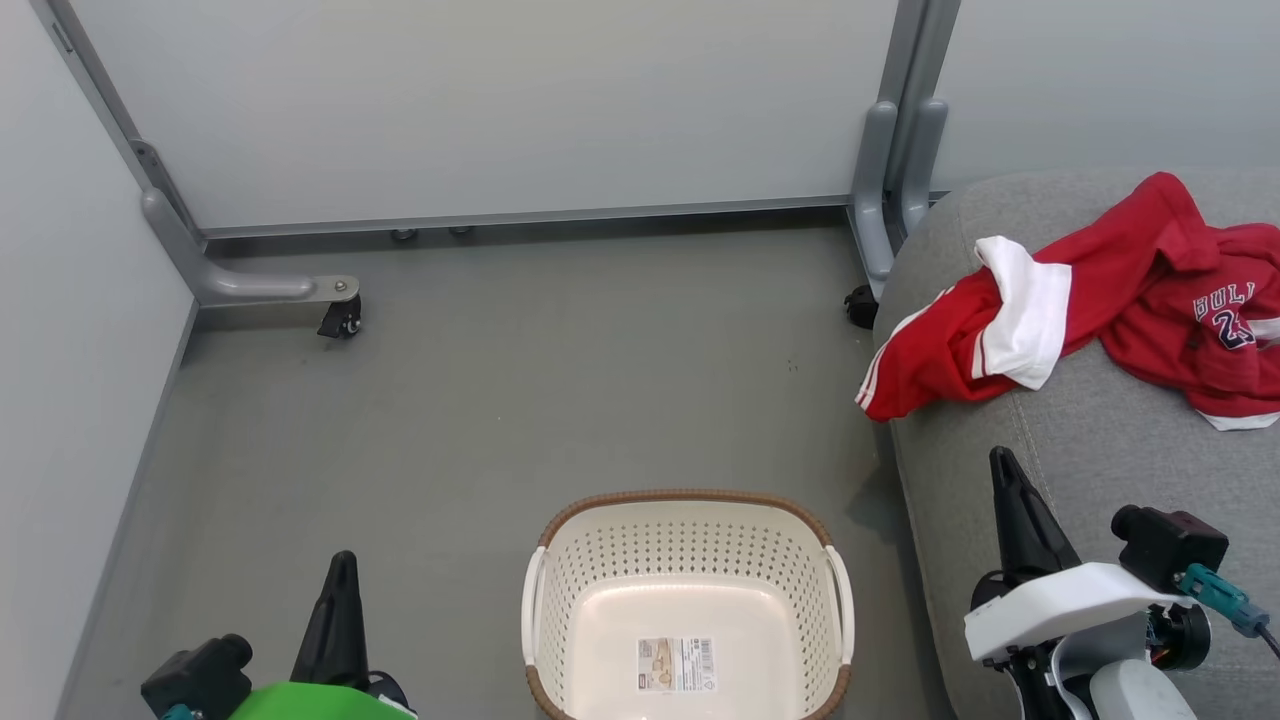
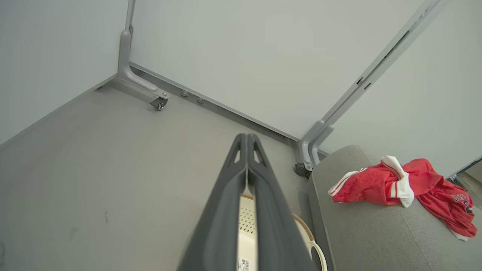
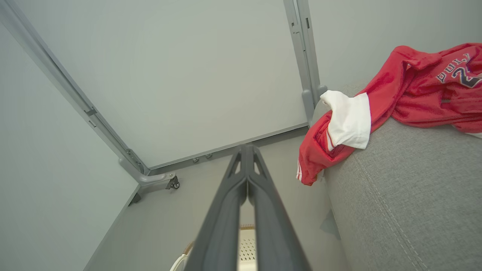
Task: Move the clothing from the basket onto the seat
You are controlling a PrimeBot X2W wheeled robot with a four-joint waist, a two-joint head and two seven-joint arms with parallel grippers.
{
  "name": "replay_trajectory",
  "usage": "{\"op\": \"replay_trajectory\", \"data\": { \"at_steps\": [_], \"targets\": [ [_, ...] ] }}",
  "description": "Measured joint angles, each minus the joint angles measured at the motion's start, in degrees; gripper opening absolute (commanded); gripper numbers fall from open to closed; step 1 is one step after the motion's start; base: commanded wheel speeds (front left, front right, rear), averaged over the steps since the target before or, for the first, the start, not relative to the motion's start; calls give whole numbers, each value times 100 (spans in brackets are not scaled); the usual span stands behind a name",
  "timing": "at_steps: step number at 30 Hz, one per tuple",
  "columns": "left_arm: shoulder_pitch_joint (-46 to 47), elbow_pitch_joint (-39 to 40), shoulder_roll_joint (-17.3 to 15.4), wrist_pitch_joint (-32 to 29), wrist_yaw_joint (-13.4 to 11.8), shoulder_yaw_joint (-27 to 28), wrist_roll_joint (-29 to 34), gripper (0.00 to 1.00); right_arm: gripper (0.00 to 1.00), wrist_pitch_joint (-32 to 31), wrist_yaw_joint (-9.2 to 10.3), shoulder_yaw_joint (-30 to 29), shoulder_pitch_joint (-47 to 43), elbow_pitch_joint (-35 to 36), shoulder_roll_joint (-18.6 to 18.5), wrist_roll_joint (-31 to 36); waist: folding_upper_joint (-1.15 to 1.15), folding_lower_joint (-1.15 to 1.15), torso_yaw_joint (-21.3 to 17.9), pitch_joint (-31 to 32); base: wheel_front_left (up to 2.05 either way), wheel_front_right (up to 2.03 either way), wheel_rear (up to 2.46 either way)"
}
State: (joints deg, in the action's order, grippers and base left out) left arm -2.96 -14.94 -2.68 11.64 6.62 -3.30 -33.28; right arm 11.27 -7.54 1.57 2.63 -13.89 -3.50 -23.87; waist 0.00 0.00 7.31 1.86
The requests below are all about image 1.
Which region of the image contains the long grey partition foot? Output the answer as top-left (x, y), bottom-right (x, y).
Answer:
top-left (141, 187), bottom-right (360, 308)

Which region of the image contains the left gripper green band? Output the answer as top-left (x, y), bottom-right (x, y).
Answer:
top-left (228, 550), bottom-right (417, 720)

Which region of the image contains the grey fabric sofa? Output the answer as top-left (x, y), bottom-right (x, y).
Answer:
top-left (872, 167), bottom-right (1280, 720)

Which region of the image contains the red garment with white stripes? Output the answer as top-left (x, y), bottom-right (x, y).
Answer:
top-left (854, 171), bottom-right (1221, 424)

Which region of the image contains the paper label sticker in basket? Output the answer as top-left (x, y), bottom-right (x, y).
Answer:
top-left (636, 636), bottom-right (719, 695)

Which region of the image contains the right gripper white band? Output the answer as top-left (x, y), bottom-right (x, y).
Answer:
top-left (962, 446), bottom-right (1187, 691)

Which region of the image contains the grey upright partition foot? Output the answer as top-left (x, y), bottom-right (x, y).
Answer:
top-left (849, 100), bottom-right (899, 298)
top-left (899, 96), bottom-right (949, 237)

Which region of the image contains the red Bulls jersey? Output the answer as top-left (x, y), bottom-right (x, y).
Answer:
top-left (1098, 222), bottom-right (1280, 432)

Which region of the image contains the white perforated laundry basket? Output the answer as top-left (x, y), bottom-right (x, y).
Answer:
top-left (521, 489), bottom-right (856, 720)

